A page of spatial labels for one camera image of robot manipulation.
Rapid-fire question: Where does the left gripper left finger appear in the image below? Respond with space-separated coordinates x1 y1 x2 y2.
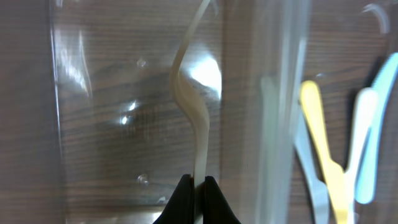
153 174 195 224

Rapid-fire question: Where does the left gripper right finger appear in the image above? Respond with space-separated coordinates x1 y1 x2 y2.
203 176 241 224

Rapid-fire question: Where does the thin white plastic fork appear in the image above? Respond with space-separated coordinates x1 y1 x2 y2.
169 0 210 223

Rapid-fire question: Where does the yellow plastic knife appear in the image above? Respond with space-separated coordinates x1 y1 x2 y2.
300 80 348 224

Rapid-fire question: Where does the white plastic knife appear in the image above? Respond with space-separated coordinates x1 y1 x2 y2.
354 52 397 204

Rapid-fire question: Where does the cream plastic knife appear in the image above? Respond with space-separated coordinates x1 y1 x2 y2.
344 87 378 224

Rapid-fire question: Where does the left clear plastic container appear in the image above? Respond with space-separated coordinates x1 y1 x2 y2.
50 1 311 223

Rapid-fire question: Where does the clear plastic container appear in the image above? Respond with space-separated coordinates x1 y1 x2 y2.
50 1 311 223
254 0 398 224

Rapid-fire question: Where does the right clear plastic container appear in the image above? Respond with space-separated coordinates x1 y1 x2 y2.
254 0 398 224

